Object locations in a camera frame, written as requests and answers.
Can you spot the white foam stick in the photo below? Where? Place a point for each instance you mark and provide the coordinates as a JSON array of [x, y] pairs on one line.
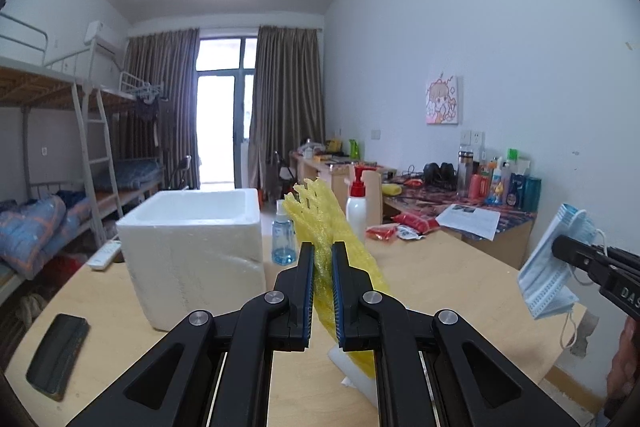
[[362, 389]]

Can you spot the white bunk ladder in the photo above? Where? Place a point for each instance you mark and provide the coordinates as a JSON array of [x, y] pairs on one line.
[[107, 157]]

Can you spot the white air conditioner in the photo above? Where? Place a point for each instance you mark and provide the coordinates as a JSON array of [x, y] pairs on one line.
[[102, 38]]

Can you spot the person's right hand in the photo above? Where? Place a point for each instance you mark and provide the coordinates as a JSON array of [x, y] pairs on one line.
[[624, 357]]

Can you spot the clear blue spray bottle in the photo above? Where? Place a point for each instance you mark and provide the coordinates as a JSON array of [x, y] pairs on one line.
[[283, 247]]

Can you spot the hanging dark clothes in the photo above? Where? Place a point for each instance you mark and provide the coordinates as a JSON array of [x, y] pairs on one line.
[[147, 112]]

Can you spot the brown curtain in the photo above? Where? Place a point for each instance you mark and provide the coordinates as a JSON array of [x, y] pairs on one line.
[[160, 107], [287, 107]]

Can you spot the group of toiletry bottles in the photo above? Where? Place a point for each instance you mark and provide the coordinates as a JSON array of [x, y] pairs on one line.
[[500, 187]]

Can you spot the small red snack packet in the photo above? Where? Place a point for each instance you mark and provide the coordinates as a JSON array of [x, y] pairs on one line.
[[381, 233]]

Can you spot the blue face masks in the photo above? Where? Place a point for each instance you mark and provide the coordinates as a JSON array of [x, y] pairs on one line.
[[545, 277]]

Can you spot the large red snack packet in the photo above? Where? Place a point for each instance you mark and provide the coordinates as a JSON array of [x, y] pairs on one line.
[[415, 222]]

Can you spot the white red pump bottle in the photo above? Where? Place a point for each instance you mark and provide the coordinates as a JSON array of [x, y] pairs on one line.
[[356, 217]]

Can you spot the black headphones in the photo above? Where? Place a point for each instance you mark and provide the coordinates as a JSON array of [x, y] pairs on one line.
[[439, 174]]

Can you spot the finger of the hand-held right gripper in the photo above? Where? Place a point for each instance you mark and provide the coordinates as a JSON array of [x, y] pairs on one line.
[[575, 249]]

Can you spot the green bottle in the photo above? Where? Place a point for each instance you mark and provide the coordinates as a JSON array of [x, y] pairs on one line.
[[354, 149]]

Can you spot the blue plaid quilt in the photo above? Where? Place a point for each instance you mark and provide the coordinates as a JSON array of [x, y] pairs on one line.
[[30, 232]]

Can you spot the yellow pouch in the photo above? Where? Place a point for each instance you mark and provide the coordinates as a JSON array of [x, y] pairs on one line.
[[392, 190]]

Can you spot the black glasses case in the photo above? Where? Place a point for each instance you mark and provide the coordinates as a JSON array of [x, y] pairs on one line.
[[57, 354]]

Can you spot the black folding chair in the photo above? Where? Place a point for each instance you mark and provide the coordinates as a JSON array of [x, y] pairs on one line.
[[280, 174]]

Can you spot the white foam box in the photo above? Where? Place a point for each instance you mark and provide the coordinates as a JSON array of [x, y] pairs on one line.
[[190, 257]]

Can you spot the metal bunk bed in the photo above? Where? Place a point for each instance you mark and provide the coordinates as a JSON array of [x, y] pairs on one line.
[[30, 87]]

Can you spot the white remote control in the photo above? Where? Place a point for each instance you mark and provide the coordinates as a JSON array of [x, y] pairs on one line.
[[105, 255]]

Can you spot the desk with patterned cloth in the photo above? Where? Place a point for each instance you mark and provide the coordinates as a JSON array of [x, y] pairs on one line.
[[510, 227]]

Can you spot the printed paper booklet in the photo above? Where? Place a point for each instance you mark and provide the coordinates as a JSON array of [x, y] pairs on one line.
[[467, 222]]

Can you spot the yellow foam net sleeve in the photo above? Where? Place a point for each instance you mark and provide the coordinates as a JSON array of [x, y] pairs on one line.
[[324, 219]]

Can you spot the cluttered wooden desk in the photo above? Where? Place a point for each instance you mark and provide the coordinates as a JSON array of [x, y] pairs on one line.
[[325, 172]]

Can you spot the white wall socket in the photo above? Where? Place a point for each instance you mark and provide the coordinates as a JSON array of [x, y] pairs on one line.
[[471, 137]]

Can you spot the pink wall poster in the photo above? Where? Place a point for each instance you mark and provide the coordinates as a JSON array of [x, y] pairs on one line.
[[442, 101]]

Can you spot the glass balcony door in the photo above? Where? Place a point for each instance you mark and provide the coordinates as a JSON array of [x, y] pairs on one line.
[[220, 122]]

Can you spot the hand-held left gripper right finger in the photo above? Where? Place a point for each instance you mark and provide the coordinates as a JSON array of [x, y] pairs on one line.
[[339, 292]]

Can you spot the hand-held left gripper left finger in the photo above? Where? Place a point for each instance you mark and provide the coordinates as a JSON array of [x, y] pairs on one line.
[[306, 292]]

